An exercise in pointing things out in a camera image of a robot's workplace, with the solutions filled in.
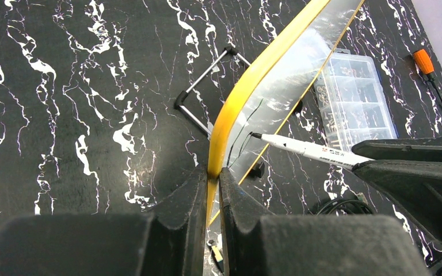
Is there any white whiteboard marker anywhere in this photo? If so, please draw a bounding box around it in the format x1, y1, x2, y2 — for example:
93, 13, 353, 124
250, 132, 372, 170

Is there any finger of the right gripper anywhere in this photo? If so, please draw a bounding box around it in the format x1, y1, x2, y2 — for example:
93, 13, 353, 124
351, 136, 442, 163
352, 160, 442, 244

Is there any yellow framed whiteboard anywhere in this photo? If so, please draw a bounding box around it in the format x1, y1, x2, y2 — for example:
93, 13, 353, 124
206, 1, 363, 224

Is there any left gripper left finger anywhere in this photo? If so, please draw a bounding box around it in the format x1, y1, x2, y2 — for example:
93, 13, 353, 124
0, 167, 207, 275

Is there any clear plastic screw box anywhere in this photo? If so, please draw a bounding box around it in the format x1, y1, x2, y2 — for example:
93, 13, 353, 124
313, 49, 398, 152

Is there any metal whiteboard stand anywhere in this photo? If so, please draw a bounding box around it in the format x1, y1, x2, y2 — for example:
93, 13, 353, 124
174, 45, 304, 180

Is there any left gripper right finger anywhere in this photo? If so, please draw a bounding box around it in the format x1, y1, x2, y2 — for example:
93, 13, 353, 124
219, 168, 429, 275

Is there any black coiled cable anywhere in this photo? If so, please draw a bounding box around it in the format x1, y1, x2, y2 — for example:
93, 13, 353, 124
312, 192, 376, 216

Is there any orange handled screwdriver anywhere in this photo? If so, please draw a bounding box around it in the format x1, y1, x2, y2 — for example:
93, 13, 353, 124
412, 49, 442, 104

